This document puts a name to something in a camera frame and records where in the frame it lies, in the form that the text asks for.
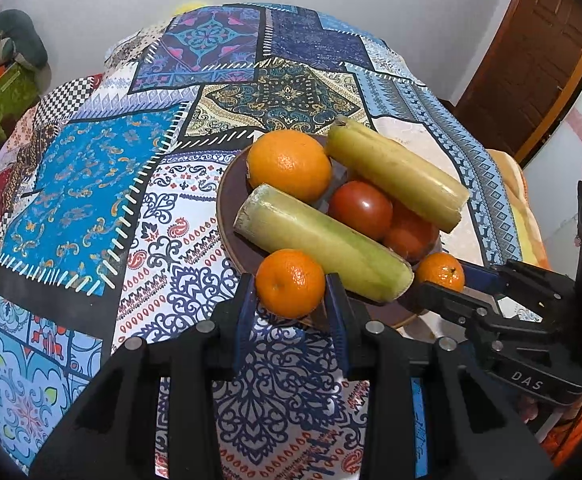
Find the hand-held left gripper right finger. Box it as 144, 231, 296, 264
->
325, 272, 555, 480

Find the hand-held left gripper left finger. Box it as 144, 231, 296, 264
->
30, 272, 257, 480

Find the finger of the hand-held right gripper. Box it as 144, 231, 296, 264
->
462, 259, 578, 319
400, 282, 553, 342

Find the small mandarin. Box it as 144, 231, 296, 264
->
414, 252, 466, 294
254, 248, 327, 320

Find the red tomato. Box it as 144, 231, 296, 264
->
381, 199, 442, 265
327, 179, 395, 241

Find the yellow-green sugarcane piece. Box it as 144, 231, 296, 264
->
324, 115, 471, 235
233, 183, 415, 304

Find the purple brown plate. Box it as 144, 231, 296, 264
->
215, 132, 445, 332

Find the large orange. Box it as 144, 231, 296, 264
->
245, 128, 333, 205

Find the patchwork printed blanket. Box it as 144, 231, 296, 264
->
0, 2, 525, 480

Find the brown wooden door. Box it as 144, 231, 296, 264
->
453, 0, 582, 167

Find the dark green cushion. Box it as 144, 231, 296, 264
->
0, 8, 50, 72

